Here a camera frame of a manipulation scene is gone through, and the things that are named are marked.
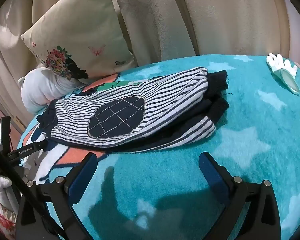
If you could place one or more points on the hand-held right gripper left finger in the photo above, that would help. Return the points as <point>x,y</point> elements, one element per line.
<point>81,180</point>

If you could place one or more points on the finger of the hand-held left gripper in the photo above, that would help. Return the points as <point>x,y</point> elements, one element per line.
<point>40,145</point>

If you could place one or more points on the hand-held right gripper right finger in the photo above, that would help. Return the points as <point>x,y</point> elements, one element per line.
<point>213,177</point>

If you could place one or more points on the navy white striped pants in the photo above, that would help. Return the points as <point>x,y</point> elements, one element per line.
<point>115,120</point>

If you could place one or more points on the pale grey plush cushion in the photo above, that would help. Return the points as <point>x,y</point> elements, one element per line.
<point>42,87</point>

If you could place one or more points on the teal star printed blanket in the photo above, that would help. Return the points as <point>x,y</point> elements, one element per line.
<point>252,130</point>

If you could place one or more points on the red floral cloth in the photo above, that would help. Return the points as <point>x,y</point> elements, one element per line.
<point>2,217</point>

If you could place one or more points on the white glove-shaped hand mirror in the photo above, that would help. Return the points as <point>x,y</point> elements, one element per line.
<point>288,78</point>

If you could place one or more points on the cream floral butterfly pillow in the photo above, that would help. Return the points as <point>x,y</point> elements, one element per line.
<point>85,25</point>

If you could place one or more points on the cream patterned curtain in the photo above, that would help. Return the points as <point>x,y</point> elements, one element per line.
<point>215,17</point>

